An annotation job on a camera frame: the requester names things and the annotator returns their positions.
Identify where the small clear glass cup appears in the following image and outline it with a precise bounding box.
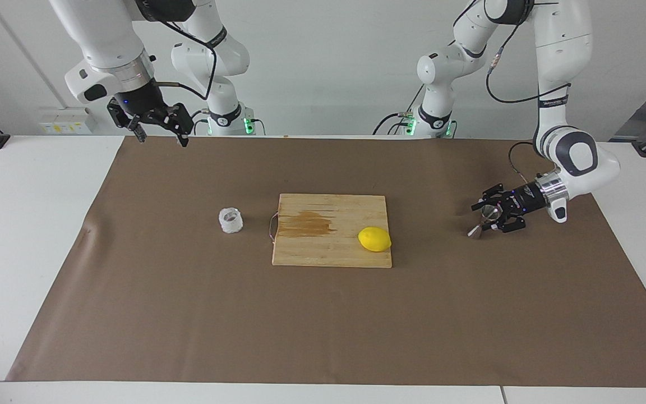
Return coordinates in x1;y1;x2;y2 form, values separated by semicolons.
219;207;244;234

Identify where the wooden cutting board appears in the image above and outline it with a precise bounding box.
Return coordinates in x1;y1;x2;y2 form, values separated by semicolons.
271;194;393;269

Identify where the yellow lemon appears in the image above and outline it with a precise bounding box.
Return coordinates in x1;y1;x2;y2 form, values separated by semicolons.
358;227;392;253

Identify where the white wall socket box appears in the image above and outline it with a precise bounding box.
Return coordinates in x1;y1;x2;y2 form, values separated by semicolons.
39;108;99;135

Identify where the brown paper table mat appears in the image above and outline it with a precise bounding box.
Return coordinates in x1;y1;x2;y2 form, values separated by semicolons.
6;136;646;388

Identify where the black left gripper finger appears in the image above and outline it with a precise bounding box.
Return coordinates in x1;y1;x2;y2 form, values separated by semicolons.
490;214;527;234
472;183;507;212

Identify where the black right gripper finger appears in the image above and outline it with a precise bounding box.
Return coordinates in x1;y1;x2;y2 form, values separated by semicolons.
158;103;193;148
109;101;147;144

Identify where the steel double jigger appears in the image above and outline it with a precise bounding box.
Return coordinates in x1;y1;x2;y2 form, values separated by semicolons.
468;204;500;240

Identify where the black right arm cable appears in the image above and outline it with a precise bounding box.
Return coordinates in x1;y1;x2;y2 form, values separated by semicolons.
149;17;217;102

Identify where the black base cable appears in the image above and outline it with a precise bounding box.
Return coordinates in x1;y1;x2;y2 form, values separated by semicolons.
188;109;211;136
372;84;422;136

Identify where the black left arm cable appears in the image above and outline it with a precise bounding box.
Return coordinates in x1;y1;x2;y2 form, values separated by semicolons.
452;0;573;186

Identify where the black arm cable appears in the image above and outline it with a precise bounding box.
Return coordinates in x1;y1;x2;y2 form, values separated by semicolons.
149;17;217;102
452;0;573;186

